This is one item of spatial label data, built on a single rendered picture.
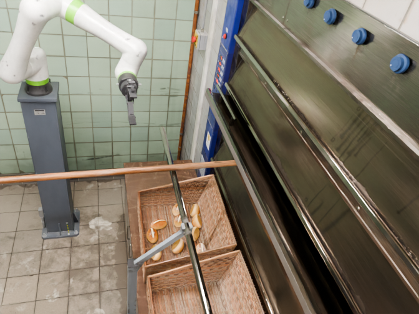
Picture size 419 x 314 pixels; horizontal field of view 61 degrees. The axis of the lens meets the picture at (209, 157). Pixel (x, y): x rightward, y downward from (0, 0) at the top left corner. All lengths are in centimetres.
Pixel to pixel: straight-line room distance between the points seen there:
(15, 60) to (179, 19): 120
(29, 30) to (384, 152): 153
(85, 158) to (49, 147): 88
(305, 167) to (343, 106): 28
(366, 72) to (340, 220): 45
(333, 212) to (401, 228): 29
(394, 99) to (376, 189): 23
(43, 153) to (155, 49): 108
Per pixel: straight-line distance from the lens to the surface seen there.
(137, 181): 255
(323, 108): 121
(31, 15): 182
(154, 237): 215
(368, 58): 108
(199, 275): 138
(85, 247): 293
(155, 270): 196
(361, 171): 105
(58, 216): 289
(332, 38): 123
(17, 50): 198
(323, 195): 124
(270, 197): 138
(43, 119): 233
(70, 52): 278
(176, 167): 173
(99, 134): 313
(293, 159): 137
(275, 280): 164
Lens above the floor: 233
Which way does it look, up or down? 38 degrees down
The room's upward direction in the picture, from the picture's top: 11 degrees clockwise
